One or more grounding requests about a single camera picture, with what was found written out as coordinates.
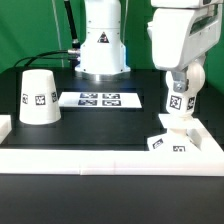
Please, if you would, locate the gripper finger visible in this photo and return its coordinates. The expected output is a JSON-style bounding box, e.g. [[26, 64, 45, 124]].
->
[[172, 70, 189, 92]]

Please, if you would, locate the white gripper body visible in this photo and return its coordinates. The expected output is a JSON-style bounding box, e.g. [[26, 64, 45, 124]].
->
[[148, 0, 224, 71]]

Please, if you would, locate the white lamp bulb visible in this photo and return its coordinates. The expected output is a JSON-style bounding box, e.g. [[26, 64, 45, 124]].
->
[[166, 62, 205, 117]]

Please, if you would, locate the white lamp base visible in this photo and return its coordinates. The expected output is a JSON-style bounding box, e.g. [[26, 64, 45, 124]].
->
[[147, 114, 202, 153]]

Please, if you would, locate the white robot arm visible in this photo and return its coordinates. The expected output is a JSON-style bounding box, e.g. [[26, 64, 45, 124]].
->
[[76, 0, 224, 93]]

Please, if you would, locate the white lamp shade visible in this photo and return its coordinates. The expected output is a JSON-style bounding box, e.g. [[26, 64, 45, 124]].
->
[[19, 69, 61, 125]]

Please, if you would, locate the white marker sheet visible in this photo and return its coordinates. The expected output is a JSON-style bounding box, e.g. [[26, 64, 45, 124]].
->
[[59, 92, 141, 109]]

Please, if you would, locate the black cable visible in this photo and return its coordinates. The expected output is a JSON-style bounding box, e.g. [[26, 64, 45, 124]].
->
[[13, 49, 81, 69]]

